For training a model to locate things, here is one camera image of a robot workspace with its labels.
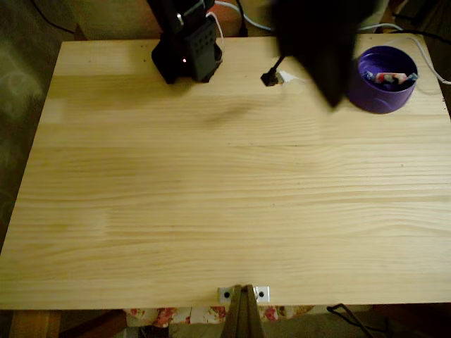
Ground white red blue candy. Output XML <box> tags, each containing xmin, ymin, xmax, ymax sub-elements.
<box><xmin>362</xmin><ymin>70</ymin><xmax>419</xmax><ymax>87</ymax></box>

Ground purple bowl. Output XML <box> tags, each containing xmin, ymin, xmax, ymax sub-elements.
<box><xmin>346</xmin><ymin>45</ymin><xmax>419</xmax><ymax>115</ymax></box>

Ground floral cloth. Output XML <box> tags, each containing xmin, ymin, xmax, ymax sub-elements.
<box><xmin>125</xmin><ymin>304</ymin><xmax>315</xmax><ymax>329</ymax></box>

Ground black cable with angled plug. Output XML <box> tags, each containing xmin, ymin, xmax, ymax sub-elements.
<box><xmin>260</xmin><ymin>52</ymin><xmax>287</xmax><ymax>87</ymax></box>

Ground white cable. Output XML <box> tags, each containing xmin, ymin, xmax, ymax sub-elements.
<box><xmin>354</xmin><ymin>23</ymin><xmax>451</xmax><ymax>85</ymax></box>
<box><xmin>211</xmin><ymin>0</ymin><xmax>274</xmax><ymax>32</ymax></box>

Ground metal mounting bracket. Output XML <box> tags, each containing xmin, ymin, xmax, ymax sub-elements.
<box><xmin>217</xmin><ymin>285</ymin><xmax>271</xmax><ymax>304</ymax></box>

